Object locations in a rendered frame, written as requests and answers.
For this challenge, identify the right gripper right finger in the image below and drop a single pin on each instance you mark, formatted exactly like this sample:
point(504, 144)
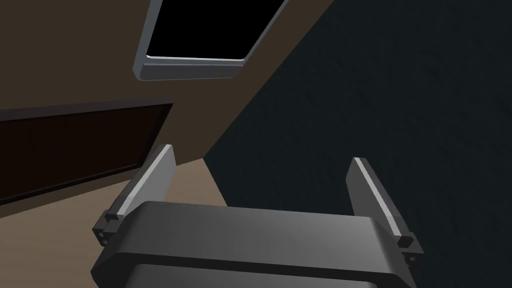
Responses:
point(374, 195)

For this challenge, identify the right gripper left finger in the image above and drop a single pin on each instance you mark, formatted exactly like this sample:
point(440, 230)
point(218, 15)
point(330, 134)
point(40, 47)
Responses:
point(147, 184)

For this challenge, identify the dark brown door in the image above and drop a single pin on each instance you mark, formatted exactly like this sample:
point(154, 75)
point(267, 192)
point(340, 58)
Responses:
point(76, 148)

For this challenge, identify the grey framed window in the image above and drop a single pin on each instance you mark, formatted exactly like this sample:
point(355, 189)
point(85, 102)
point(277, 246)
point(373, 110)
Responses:
point(200, 40)

